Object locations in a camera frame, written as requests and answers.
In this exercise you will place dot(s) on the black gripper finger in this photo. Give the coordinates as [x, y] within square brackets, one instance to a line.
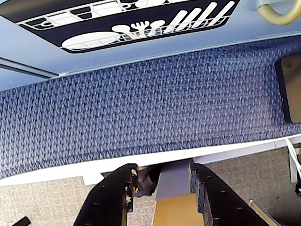
[105, 200]
[218, 195]

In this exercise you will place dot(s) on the blue toy kitchen cabinet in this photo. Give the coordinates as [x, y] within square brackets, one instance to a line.
[164, 49]

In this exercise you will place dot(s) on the black clamp knob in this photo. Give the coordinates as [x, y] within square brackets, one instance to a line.
[148, 181]

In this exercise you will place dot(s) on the wooden block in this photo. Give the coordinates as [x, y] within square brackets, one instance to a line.
[174, 212]

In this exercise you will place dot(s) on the small black floor object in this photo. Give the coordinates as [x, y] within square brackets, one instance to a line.
[23, 221]

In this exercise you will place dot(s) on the black flat device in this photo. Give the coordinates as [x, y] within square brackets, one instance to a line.
[290, 89]

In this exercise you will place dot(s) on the black dish rack decal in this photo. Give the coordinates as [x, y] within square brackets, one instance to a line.
[98, 28]

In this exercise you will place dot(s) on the gray table post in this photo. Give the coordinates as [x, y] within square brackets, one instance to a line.
[174, 181]

